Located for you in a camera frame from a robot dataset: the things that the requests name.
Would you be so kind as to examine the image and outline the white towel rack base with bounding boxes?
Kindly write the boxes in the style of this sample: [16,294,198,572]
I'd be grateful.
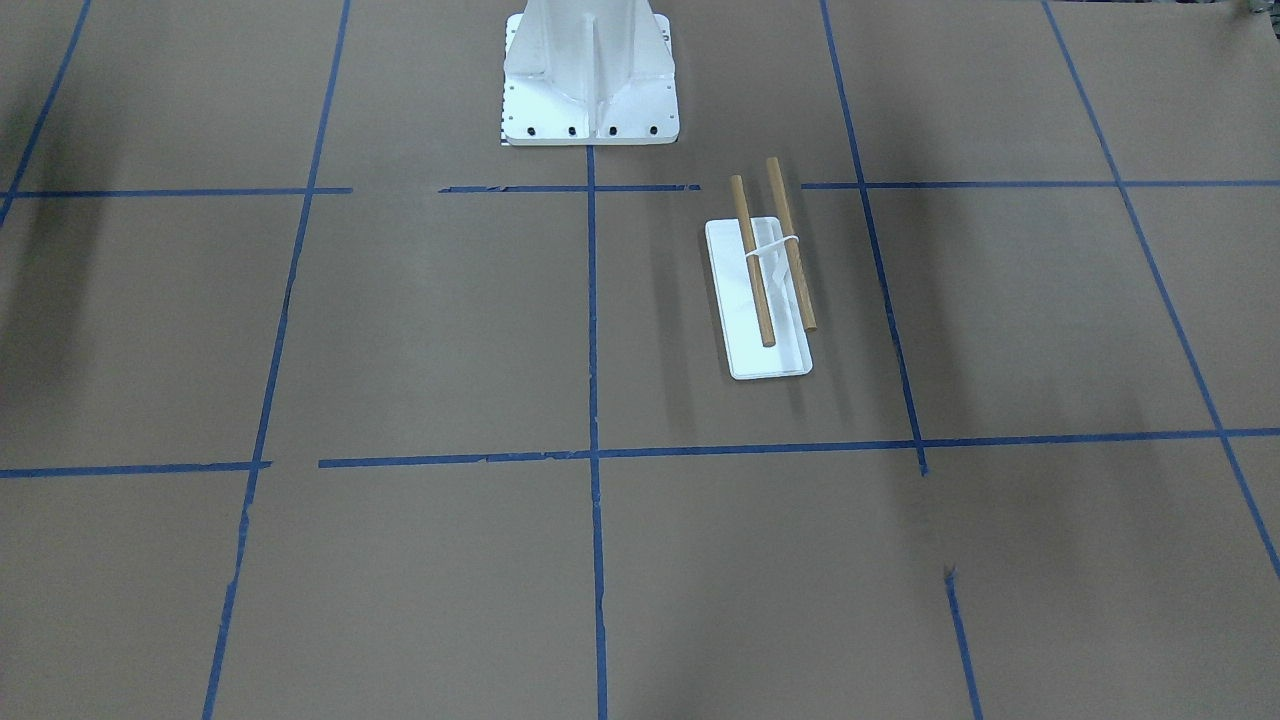
[704,217,813,380]

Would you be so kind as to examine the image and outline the wooden rack rod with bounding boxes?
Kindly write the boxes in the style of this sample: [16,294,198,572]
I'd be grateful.
[765,156,818,333]
[730,174,776,348]

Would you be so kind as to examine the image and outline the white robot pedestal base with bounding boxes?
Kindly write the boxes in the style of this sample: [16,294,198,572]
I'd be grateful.
[500,1,681,147]

